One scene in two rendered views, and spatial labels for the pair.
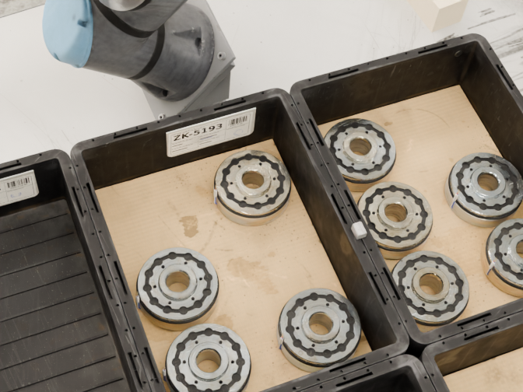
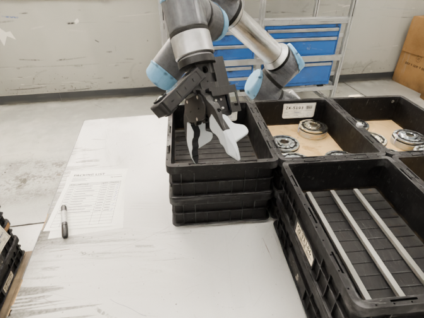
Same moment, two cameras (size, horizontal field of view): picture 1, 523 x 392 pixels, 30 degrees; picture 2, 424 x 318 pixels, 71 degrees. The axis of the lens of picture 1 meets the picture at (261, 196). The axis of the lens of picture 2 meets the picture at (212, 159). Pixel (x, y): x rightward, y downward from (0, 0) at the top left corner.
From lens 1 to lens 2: 70 cm
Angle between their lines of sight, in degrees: 29
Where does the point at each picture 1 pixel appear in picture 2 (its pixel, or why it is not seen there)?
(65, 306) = (240, 148)
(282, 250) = (323, 146)
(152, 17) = (282, 77)
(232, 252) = (304, 144)
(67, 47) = (252, 86)
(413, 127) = (374, 126)
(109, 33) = (267, 82)
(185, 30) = (289, 96)
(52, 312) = not seen: hidden behind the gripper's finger
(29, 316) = not seen: hidden behind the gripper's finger
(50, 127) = not seen: hidden behind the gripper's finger
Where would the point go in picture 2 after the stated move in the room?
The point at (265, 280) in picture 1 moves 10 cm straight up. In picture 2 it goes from (317, 151) to (323, 125)
